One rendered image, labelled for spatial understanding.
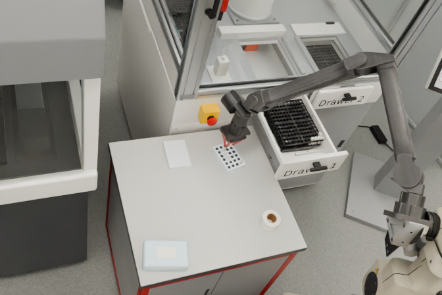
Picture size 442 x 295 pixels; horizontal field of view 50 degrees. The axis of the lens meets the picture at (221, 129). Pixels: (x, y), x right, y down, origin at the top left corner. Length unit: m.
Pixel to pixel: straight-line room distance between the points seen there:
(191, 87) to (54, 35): 0.74
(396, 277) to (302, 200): 1.23
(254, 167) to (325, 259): 0.98
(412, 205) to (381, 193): 1.64
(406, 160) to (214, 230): 0.70
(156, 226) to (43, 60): 0.77
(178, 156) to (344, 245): 1.32
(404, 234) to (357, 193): 1.56
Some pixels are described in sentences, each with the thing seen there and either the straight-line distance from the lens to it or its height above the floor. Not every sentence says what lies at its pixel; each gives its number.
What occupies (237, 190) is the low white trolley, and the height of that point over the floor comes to 0.76.
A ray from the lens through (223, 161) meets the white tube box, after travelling 1.86.
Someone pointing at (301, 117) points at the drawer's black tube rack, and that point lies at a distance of 1.99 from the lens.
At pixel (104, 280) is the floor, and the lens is 2.44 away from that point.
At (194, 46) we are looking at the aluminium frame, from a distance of 1.64.
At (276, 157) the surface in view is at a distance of 1.85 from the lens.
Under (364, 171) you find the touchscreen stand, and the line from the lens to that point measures 3.16.
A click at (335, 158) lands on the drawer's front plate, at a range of 1.91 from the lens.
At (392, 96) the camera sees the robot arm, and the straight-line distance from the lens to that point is 1.56.
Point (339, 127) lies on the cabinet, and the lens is 2.44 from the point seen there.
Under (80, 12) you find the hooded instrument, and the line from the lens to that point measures 1.15.
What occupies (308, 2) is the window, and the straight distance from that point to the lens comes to 1.72.
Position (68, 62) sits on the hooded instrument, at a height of 1.43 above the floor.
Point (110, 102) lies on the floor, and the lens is 3.04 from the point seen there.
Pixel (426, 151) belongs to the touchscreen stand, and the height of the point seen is 0.50.
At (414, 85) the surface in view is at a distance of 3.63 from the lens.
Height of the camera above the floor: 2.28
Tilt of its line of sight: 49 degrees down
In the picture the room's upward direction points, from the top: 20 degrees clockwise
